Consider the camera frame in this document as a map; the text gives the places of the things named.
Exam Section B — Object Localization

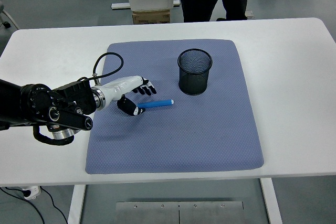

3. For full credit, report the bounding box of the white power strip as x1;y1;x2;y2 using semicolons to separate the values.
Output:
19;186;41;200

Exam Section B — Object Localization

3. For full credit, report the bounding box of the white stand base bar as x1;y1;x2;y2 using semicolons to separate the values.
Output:
111;0;181;9

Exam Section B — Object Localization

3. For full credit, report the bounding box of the blue marker with clear cap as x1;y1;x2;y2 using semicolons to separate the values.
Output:
136;99;175;109

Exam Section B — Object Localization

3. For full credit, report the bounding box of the black floor cable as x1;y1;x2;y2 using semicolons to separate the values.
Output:
40;187;68;224
0;187;45;224

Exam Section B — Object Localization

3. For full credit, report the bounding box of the black mesh pen holder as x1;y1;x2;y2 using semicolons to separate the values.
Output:
177;48;213;95

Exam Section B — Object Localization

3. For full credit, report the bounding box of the white chair base with caster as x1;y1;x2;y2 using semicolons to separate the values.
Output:
0;1;20;30

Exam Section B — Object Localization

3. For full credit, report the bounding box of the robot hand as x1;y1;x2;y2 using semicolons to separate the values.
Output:
101;75;158;116

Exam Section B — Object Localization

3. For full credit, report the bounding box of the white table leg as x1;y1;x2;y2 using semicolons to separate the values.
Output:
259;178;283;224
67;184;86;224

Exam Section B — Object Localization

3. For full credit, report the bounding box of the blue-grey quilted mat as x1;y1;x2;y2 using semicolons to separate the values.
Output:
85;39;265;175

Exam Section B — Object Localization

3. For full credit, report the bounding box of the brown cardboard box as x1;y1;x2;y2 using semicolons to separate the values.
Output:
131;9;171;25

